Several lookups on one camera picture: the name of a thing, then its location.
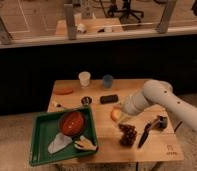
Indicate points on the blue cup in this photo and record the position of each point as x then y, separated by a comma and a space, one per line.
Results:
107, 81

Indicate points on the black rectangular block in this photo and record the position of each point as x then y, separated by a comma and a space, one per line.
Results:
109, 99

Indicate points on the left grey post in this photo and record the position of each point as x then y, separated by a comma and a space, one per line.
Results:
5, 37

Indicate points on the black office chair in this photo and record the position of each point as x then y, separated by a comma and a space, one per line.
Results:
125, 11

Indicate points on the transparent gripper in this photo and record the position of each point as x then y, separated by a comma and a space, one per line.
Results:
124, 117

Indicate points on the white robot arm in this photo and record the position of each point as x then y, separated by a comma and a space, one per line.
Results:
160, 92

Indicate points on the dark grape bunch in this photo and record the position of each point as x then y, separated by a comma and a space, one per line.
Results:
129, 135

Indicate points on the grey post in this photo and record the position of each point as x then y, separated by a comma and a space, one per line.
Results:
70, 22
162, 26
5, 37

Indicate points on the green plastic tray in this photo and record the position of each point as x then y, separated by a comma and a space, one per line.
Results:
45, 129

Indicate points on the black handled knife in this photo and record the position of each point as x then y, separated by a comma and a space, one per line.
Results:
145, 134

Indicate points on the red yellow apple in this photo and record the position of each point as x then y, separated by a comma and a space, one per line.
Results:
115, 114

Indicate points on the white paper cup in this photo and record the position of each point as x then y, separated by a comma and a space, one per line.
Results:
84, 78

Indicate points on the beige toy hand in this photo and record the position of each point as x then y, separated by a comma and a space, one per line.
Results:
85, 144

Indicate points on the white cloth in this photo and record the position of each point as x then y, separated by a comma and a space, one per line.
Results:
59, 143

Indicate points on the orange flat lid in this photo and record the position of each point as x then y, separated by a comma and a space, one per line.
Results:
63, 91

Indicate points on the middle grey post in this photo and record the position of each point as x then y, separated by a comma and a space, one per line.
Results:
70, 22

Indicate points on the right grey post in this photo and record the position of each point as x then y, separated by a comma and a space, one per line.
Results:
162, 26

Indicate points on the red bowl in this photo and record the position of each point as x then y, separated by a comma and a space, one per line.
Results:
72, 123

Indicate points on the wooden background table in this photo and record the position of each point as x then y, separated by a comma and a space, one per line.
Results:
91, 26

